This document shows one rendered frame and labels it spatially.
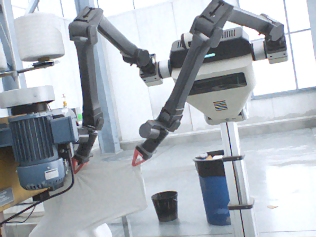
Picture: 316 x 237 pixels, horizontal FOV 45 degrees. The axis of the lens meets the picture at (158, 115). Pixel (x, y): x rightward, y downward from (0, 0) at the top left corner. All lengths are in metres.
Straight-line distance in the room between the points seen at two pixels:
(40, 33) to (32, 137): 0.38
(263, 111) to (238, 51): 7.71
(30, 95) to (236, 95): 0.98
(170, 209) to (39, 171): 2.92
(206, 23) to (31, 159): 0.73
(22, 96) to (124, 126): 9.15
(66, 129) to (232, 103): 0.89
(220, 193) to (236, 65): 2.12
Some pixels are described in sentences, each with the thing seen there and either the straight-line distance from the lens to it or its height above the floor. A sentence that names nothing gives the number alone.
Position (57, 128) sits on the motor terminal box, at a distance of 1.31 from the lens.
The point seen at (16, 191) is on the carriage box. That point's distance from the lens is 1.49.
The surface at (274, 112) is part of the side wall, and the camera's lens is 9.47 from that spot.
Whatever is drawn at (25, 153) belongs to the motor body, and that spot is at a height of 1.21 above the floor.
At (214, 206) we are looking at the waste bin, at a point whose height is 0.19.
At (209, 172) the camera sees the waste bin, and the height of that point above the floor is 0.53.
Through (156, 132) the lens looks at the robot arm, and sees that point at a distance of 1.45.
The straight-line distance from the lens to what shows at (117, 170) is 1.61.
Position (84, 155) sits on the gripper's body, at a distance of 1.64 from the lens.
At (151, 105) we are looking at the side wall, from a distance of 10.05.
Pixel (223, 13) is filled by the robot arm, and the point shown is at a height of 1.55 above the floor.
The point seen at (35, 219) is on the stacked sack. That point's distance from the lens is 4.58.
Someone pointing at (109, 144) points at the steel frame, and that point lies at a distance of 10.38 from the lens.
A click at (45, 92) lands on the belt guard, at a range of 1.31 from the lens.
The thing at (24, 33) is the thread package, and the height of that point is 1.62.
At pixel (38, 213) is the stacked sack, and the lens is 4.44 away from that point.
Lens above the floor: 1.32
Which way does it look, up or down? 3 degrees down
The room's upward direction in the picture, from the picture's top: 10 degrees counter-clockwise
